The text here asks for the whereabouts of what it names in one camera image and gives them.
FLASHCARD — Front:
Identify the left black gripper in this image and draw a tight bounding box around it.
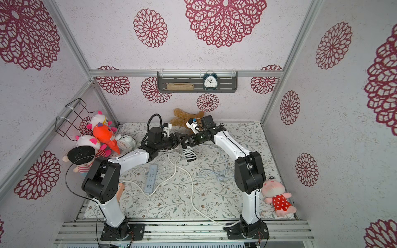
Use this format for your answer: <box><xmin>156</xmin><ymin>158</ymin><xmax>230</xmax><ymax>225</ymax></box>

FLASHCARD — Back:
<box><xmin>158</xmin><ymin>132</ymin><xmax>186</xmax><ymax>151</ymax></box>

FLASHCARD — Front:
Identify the black power strip white cord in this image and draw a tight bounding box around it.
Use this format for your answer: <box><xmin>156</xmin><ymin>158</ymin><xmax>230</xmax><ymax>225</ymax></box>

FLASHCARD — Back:
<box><xmin>179</xmin><ymin>148</ymin><xmax>199</xmax><ymax>163</ymax></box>

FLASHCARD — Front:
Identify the pink power strip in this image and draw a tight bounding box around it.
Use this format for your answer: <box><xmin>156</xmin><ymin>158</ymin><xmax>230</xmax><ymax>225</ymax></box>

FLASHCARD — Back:
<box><xmin>116</xmin><ymin>183</ymin><xmax>125</xmax><ymax>201</ymax></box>

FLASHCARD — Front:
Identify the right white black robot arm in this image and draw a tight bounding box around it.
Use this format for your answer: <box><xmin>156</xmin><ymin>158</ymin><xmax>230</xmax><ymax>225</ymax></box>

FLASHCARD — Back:
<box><xmin>181</xmin><ymin>115</ymin><xmax>266</xmax><ymax>227</ymax></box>

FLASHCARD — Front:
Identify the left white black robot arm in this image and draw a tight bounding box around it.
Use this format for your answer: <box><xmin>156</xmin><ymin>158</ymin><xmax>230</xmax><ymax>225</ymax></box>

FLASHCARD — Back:
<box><xmin>82</xmin><ymin>114</ymin><xmax>189</xmax><ymax>230</ymax></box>

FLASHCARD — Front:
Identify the brown teddy bear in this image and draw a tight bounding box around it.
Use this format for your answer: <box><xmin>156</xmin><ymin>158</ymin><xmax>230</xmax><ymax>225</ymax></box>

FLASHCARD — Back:
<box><xmin>170</xmin><ymin>108</ymin><xmax>205</xmax><ymax>129</ymax></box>

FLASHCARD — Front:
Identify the beige pouch on shelf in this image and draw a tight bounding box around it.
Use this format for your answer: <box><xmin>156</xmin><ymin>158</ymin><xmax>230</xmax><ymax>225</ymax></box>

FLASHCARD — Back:
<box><xmin>166</xmin><ymin>83</ymin><xmax>194</xmax><ymax>92</ymax></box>

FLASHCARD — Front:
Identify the white round alarm clock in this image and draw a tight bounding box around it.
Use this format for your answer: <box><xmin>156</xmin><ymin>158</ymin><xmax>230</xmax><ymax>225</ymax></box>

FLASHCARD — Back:
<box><xmin>115</xmin><ymin>134</ymin><xmax>136</xmax><ymax>152</ymax></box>

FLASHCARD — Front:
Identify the teal alarm clock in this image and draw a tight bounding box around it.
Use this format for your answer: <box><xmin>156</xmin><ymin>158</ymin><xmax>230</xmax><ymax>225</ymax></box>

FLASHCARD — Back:
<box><xmin>203</xmin><ymin>73</ymin><xmax>219</xmax><ymax>91</ymax></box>

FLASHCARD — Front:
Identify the orange fox plush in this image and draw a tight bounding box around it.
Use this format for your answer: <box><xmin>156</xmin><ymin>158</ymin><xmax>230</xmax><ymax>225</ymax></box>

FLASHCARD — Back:
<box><xmin>93</xmin><ymin>123</ymin><xmax>121</xmax><ymax>155</ymax></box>

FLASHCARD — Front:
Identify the white owl plush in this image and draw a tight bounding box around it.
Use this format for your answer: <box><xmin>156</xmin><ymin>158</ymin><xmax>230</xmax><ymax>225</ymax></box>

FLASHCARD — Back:
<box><xmin>86</xmin><ymin>111</ymin><xmax>113</xmax><ymax>131</ymax></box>

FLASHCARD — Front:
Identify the pink striped pig plush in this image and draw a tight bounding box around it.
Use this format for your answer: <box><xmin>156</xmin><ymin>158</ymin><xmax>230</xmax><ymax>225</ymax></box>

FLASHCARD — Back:
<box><xmin>73</xmin><ymin>135</ymin><xmax>112</xmax><ymax>174</ymax></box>

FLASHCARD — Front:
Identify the black-haired doll plush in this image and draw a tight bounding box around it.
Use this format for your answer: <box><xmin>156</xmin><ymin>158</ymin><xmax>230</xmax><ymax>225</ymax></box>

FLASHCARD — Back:
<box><xmin>63</xmin><ymin>146</ymin><xmax>96</xmax><ymax>173</ymax></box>

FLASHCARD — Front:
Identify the pink red dotted plush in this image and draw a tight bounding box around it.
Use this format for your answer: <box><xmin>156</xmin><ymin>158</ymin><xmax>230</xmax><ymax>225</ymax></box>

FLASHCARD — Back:
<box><xmin>261</xmin><ymin>176</ymin><xmax>297</xmax><ymax>217</ymax></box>

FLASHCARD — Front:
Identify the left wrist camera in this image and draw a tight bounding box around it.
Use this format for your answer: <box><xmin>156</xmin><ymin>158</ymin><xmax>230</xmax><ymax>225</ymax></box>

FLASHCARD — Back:
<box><xmin>162</xmin><ymin>123</ymin><xmax>172</xmax><ymax>137</ymax></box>

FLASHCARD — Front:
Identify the grey wall shelf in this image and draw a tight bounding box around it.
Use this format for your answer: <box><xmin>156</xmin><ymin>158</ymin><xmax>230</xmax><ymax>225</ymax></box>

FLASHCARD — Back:
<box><xmin>157</xmin><ymin>71</ymin><xmax>238</xmax><ymax>93</ymax></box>

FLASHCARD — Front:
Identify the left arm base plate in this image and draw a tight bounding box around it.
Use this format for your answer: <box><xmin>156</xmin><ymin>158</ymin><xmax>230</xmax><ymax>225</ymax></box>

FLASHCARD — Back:
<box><xmin>99</xmin><ymin>223</ymin><xmax>146</xmax><ymax>241</ymax></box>

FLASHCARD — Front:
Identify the black wire basket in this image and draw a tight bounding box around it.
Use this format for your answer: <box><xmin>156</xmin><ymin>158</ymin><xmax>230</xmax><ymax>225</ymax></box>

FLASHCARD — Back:
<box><xmin>54</xmin><ymin>98</ymin><xmax>93</xmax><ymax>142</ymax></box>

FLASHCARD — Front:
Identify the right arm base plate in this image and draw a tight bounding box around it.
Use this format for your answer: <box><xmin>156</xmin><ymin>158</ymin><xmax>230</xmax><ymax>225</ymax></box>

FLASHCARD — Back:
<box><xmin>223</xmin><ymin>220</ymin><xmax>270</xmax><ymax>240</ymax></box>

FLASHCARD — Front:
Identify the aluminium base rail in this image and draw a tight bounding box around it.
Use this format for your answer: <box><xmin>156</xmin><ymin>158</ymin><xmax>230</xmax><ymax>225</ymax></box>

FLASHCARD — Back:
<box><xmin>53</xmin><ymin>213</ymin><xmax>317</xmax><ymax>248</ymax></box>

